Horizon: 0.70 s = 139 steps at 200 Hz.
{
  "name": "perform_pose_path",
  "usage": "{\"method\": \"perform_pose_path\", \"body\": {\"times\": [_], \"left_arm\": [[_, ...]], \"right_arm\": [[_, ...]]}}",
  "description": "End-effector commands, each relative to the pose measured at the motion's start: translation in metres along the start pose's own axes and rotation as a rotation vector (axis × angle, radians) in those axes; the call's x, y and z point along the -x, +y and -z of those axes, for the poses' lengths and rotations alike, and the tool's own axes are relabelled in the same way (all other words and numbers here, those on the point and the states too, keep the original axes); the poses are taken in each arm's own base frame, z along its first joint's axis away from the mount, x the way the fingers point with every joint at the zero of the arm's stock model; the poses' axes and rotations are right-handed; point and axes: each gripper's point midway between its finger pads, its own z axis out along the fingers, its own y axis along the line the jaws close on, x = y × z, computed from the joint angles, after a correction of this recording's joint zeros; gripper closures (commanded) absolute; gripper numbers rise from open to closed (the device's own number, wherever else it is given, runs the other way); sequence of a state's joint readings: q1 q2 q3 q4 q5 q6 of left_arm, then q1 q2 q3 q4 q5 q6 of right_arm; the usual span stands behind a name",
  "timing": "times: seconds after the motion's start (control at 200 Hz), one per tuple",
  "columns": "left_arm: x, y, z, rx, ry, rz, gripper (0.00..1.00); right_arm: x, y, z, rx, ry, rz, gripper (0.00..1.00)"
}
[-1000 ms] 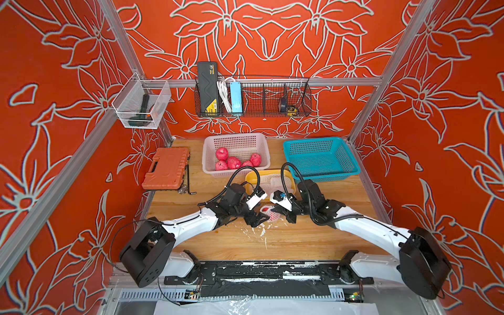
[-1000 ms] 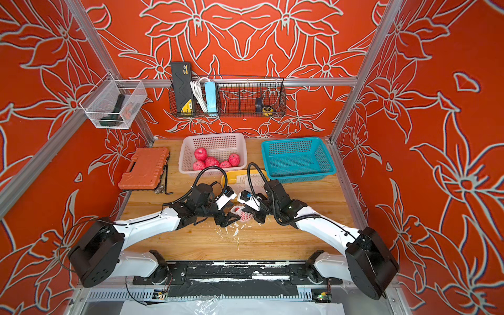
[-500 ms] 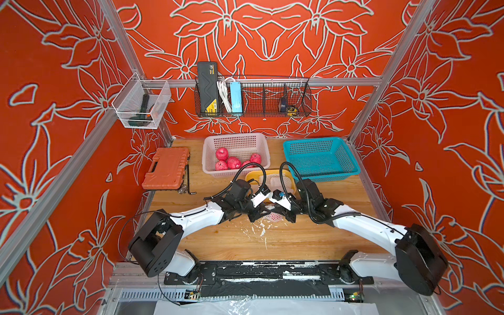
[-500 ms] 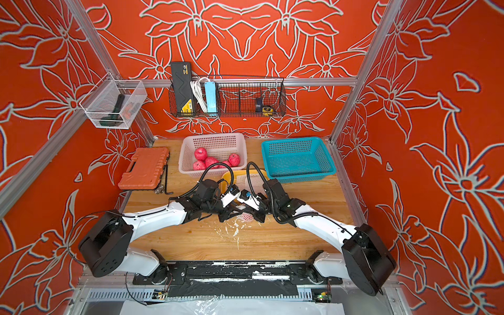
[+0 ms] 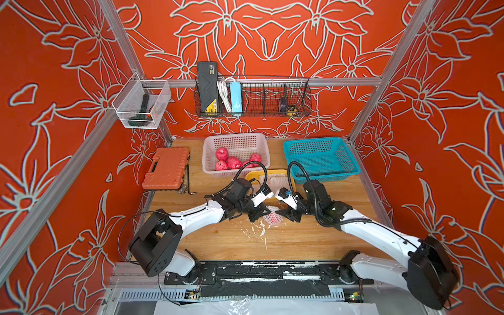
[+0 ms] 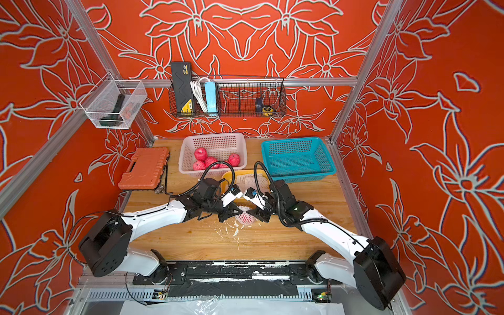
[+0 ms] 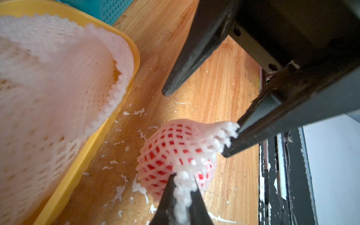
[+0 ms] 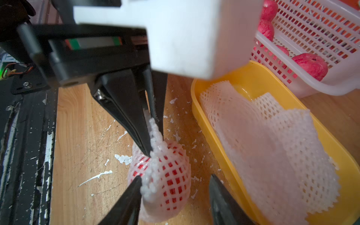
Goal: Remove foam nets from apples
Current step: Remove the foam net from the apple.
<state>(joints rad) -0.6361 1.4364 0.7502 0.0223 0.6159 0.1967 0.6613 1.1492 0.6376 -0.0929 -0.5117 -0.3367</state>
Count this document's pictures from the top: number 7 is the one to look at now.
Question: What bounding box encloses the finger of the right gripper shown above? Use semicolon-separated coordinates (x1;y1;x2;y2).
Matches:
162;0;242;97

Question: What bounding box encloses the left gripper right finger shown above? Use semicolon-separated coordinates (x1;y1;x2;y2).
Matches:
189;188;213;225

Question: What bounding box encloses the yellow plastic tray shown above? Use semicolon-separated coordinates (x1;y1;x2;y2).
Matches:
1;1;140;225

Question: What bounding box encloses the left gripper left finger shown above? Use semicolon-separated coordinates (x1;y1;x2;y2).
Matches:
150;174;177;225

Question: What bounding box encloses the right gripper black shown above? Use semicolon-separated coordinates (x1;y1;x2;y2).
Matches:
222;1;360;158

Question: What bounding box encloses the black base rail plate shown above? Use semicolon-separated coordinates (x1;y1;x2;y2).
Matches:
258;67;318;225

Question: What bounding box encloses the netted apple bottom hidden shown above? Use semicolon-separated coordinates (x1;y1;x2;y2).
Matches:
136;119;240;225

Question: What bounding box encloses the teal plastic basket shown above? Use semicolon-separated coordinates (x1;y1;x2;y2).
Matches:
59;0;133;25

